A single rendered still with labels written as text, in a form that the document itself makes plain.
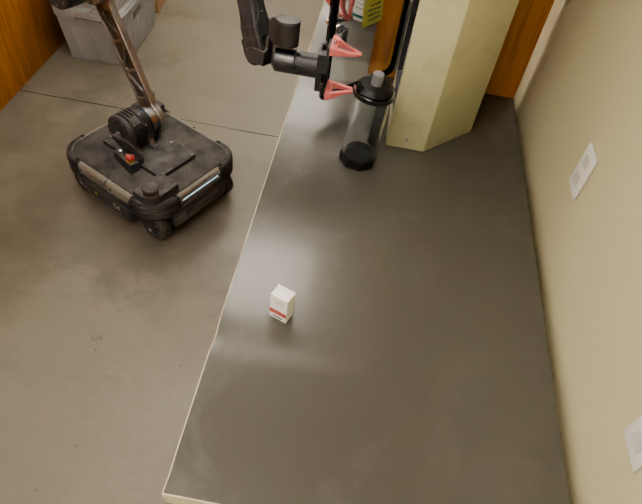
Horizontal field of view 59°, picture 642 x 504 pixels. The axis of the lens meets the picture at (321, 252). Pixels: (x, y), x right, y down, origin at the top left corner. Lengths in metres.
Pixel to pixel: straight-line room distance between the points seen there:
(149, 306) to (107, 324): 0.17
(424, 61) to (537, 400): 0.84
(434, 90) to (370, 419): 0.86
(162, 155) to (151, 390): 1.04
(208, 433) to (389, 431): 0.33
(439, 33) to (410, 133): 0.30
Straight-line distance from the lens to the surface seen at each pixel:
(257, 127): 3.24
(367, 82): 1.45
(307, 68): 1.42
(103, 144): 2.77
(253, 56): 1.46
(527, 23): 1.91
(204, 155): 2.66
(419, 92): 1.56
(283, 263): 1.30
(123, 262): 2.57
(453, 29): 1.48
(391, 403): 1.14
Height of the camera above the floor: 1.93
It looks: 48 degrees down
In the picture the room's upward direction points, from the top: 9 degrees clockwise
